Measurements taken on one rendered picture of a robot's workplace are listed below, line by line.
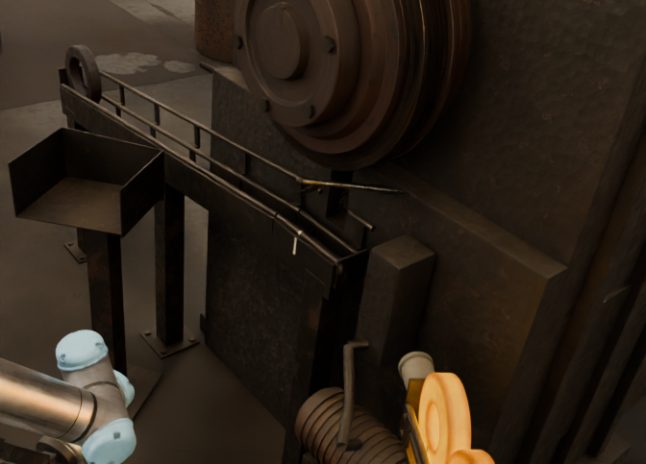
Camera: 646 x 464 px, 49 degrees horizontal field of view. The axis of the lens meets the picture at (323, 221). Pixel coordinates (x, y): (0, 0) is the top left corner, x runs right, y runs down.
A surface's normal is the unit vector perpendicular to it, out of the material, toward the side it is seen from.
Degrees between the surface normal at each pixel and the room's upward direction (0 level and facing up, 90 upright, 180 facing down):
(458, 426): 40
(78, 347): 8
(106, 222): 5
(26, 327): 0
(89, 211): 5
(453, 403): 18
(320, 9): 90
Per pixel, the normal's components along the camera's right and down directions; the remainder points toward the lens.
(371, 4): 0.18, 0.04
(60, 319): 0.11, -0.84
